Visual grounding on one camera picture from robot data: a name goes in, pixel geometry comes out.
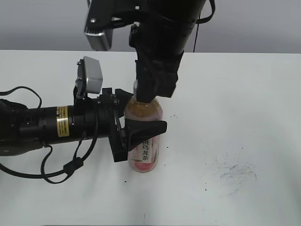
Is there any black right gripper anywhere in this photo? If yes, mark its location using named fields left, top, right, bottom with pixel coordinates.
left=135, top=44, right=184, bottom=103

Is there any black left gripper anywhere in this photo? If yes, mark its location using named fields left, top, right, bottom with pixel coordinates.
left=72, top=88, right=167, bottom=162

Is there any peach oolong tea bottle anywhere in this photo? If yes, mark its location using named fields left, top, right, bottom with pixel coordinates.
left=123, top=97, right=164, bottom=174

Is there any white bottle cap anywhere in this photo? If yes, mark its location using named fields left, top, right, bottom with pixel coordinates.
left=133, top=80, right=138, bottom=98

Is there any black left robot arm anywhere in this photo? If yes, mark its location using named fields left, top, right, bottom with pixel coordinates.
left=0, top=88, right=167, bottom=162

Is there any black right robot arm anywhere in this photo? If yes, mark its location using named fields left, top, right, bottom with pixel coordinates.
left=129, top=0, right=205, bottom=103

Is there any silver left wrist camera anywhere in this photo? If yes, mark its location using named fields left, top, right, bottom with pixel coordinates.
left=75, top=56, right=103, bottom=99

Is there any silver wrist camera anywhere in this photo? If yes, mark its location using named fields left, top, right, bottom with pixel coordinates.
left=84, top=0, right=114, bottom=51
left=75, top=56, right=103, bottom=99

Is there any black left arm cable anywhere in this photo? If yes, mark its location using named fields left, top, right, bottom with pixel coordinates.
left=0, top=86, right=98, bottom=184

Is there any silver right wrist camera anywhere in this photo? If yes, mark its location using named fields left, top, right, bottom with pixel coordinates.
left=84, top=0, right=114, bottom=51

